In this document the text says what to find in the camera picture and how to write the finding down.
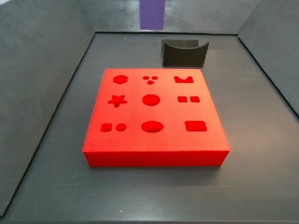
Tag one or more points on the purple rectangle peg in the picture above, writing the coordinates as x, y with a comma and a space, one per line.
151, 12

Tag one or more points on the red shape sorter block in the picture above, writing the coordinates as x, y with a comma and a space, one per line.
155, 119

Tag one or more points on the black curved holder stand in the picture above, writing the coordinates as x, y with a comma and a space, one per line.
183, 53

